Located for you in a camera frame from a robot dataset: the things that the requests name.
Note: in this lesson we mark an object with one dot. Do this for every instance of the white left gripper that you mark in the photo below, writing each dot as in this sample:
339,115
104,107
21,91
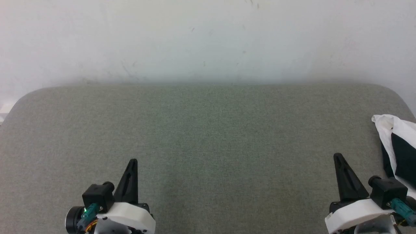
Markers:
130,217

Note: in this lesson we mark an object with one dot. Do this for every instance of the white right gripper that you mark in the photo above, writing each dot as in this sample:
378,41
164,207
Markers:
354,213

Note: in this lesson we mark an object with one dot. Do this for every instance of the black and white garment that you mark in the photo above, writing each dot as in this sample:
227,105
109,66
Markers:
403,156

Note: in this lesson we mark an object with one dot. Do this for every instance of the grey-green fabric sofa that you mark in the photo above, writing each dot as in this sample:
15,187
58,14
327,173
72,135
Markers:
208,146

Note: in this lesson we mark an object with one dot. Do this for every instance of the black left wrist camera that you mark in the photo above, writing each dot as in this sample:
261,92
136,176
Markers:
97,195

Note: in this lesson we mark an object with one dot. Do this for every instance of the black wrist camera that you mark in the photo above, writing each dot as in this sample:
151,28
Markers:
386,190
97,195

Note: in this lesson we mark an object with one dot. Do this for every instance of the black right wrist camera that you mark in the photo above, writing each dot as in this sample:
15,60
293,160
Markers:
386,190

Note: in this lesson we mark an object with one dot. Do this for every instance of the white wall skirting board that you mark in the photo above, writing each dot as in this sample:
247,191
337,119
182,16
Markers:
6,109

